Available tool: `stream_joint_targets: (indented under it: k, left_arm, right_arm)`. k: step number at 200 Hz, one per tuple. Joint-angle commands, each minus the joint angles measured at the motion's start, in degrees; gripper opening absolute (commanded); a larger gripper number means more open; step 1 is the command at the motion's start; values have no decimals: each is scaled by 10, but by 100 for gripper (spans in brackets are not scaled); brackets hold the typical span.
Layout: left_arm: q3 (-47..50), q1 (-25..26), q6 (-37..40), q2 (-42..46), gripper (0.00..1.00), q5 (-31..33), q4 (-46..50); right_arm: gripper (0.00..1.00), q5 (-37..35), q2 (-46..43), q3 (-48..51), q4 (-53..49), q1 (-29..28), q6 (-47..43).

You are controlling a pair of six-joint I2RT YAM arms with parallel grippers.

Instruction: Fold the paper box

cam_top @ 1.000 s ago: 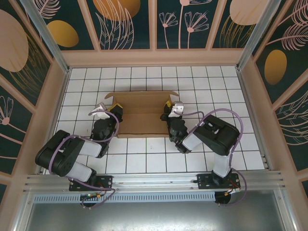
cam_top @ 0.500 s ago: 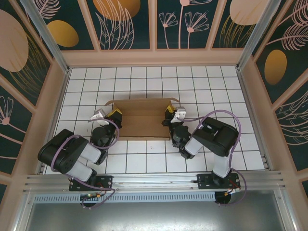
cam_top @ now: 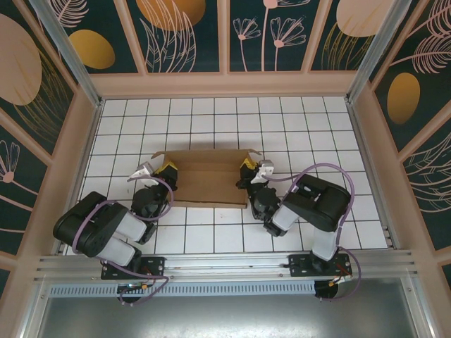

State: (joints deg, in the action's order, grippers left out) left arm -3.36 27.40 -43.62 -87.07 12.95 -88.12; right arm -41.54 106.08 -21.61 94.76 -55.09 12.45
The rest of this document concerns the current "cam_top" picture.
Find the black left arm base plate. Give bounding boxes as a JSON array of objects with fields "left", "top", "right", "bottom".
[{"left": 101, "top": 256, "right": 166, "bottom": 281}]

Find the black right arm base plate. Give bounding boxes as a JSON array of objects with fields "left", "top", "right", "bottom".
[{"left": 288, "top": 253, "right": 353, "bottom": 279}]

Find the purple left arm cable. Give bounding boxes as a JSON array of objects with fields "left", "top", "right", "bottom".
[{"left": 72, "top": 175, "right": 176, "bottom": 306}]

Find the slotted grey cable duct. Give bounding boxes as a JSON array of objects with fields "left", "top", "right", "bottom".
[{"left": 47, "top": 281, "right": 318, "bottom": 297}]

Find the aluminium corner post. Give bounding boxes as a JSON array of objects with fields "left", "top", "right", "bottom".
[
  {"left": 345, "top": 0, "right": 414, "bottom": 105},
  {"left": 27, "top": 0, "right": 104, "bottom": 108}
]

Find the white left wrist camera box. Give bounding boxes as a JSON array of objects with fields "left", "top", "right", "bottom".
[{"left": 127, "top": 161, "right": 156, "bottom": 181}]

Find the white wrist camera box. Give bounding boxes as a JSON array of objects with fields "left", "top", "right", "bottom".
[
  {"left": 127, "top": 161, "right": 156, "bottom": 181},
  {"left": 252, "top": 158, "right": 276, "bottom": 184}
]

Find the grey metal sheet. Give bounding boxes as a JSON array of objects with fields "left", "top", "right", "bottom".
[{"left": 20, "top": 277, "right": 435, "bottom": 338}]

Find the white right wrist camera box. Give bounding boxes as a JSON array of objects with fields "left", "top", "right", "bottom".
[{"left": 252, "top": 158, "right": 276, "bottom": 184}]

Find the long aluminium mounting rail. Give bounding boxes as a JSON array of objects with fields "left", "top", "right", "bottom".
[{"left": 33, "top": 249, "right": 420, "bottom": 282}]

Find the small controller board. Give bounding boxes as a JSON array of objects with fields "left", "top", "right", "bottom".
[{"left": 117, "top": 281, "right": 149, "bottom": 295}]

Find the brown cardboard box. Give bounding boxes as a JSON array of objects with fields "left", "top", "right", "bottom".
[{"left": 151, "top": 147, "right": 264, "bottom": 211}]

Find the aluminium table edge rail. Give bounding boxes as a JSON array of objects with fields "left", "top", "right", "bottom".
[
  {"left": 52, "top": 100, "right": 106, "bottom": 256},
  {"left": 345, "top": 100, "right": 403, "bottom": 251}
]

